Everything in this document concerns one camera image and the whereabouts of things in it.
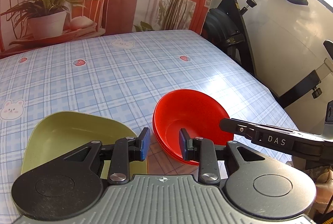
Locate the black exercise bike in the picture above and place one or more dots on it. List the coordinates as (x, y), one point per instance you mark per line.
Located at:
(234, 31)

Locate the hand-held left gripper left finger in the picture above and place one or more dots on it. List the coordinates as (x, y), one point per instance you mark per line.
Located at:
(144, 144)

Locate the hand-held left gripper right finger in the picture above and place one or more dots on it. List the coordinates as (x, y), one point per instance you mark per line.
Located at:
(184, 144)

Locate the green plate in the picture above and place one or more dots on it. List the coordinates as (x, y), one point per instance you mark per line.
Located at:
(67, 130)

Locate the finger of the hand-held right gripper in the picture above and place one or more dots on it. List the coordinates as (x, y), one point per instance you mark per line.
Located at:
(275, 140)

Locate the blue plaid tablecloth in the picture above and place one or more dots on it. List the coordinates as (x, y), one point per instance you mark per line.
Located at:
(104, 70)

